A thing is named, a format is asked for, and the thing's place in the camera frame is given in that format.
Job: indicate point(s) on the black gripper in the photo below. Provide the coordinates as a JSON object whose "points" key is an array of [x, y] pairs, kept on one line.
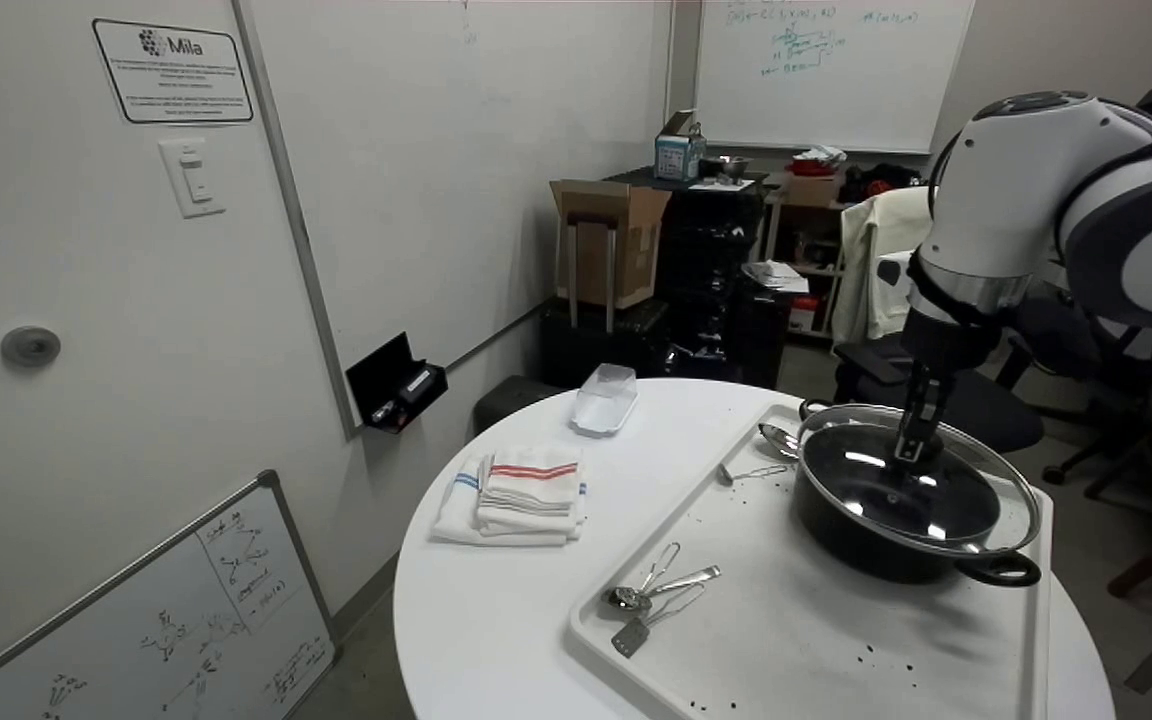
{"points": [[946, 349]]}

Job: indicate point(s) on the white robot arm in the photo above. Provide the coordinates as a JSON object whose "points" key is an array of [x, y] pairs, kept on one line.
{"points": [[1071, 187]]}

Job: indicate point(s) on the black cooking pot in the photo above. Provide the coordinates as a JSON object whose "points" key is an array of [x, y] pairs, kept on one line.
{"points": [[871, 546]]}

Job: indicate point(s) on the black office chair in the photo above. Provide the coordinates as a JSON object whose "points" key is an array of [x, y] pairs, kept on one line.
{"points": [[991, 403]]}

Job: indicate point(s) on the white jacket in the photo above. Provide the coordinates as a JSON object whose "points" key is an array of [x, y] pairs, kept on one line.
{"points": [[878, 261]]}

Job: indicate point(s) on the white plastic tray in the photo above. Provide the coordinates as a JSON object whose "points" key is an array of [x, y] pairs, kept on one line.
{"points": [[791, 627]]}

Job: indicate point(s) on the black cabinet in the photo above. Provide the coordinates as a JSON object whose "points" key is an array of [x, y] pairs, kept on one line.
{"points": [[716, 266]]}

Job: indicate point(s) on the clear plastic container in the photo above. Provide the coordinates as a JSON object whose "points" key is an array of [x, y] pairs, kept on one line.
{"points": [[604, 398]]}

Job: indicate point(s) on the brown cardboard box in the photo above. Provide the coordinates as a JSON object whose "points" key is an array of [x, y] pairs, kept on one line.
{"points": [[609, 240]]}

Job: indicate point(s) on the blue tissue box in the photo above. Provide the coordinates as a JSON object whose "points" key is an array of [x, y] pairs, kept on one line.
{"points": [[676, 149]]}

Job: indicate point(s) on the folded white striped towel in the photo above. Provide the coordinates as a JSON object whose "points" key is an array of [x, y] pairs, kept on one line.
{"points": [[523, 498]]}

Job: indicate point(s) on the large wall whiteboard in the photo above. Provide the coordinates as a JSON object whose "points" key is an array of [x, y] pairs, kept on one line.
{"points": [[829, 64]]}

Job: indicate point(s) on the black wall marker holder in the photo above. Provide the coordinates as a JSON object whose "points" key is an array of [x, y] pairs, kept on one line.
{"points": [[397, 380]]}

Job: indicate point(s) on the white light switch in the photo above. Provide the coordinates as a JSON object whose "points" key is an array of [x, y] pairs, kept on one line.
{"points": [[195, 177]]}

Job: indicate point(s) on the small whiteboard leaning on wall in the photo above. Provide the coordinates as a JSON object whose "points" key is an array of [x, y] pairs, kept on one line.
{"points": [[178, 627]]}

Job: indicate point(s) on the white wall sign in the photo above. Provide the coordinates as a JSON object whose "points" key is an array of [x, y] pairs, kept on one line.
{"points": [[172, 71]]}

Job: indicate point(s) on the round grey wall stopper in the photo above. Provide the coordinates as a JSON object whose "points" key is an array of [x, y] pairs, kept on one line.
{"points": [[29, 346]]}

